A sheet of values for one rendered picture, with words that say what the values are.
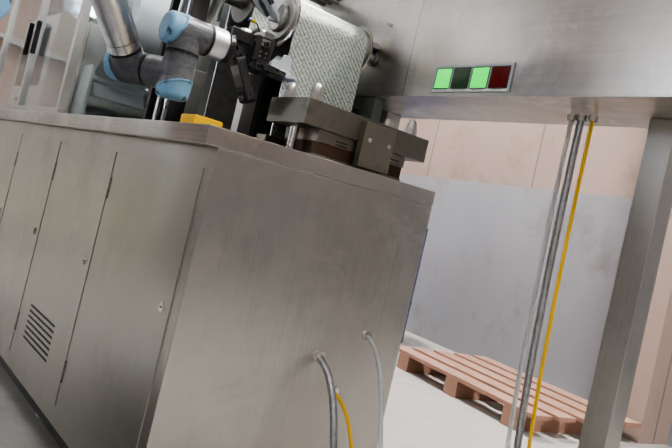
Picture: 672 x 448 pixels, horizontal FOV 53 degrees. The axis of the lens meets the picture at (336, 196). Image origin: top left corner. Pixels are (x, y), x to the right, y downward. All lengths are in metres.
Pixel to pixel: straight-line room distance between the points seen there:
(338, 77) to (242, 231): 0.61
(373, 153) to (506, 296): 3.45
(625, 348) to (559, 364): 3.11
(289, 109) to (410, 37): 0.48
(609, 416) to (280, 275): 0.74
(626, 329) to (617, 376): 0.10
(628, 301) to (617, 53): 0.51
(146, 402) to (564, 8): 1.21
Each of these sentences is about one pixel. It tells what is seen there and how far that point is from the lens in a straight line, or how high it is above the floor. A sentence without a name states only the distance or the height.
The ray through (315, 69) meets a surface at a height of 1.14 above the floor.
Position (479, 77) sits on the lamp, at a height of 1.19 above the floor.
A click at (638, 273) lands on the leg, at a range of 1.56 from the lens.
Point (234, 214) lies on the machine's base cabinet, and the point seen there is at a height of 0.74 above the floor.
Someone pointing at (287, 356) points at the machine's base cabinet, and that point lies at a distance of 1.56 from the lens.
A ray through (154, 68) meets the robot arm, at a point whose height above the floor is 1.01.
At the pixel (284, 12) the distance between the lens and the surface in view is 1.80.
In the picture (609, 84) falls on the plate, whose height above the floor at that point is 1.17.
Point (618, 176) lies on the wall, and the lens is 4.61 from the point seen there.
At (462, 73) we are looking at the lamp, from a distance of 1.74.
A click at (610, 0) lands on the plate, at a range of 1.58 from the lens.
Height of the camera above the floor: 0.78
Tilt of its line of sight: 2 degrees up
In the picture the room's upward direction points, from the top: 13 degrees clockwise
